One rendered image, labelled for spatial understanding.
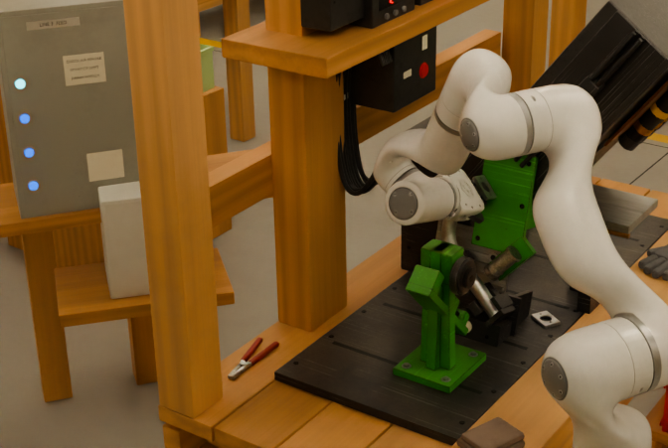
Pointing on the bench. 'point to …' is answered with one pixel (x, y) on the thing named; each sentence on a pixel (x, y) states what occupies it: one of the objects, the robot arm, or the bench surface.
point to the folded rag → (492, 436)
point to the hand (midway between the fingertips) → (475, 193)
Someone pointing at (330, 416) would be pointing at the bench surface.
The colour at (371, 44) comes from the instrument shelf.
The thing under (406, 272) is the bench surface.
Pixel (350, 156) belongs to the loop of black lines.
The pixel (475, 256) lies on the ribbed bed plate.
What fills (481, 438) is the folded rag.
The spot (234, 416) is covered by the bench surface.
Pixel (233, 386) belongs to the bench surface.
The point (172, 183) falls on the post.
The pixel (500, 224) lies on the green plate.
